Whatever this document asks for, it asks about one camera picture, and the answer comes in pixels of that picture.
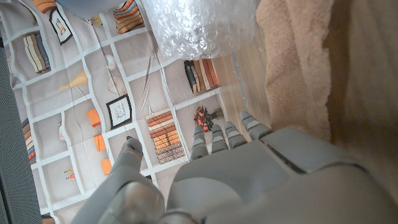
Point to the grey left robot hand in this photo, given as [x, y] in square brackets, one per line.
[264, 180]

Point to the tan adhesive wrap strip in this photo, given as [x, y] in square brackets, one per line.
[295, 68]

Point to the clear bubble wrap roll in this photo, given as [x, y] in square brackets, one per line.
[199, 28]

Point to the printed bookshelf backdrop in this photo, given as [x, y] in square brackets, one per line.
[93, 77]

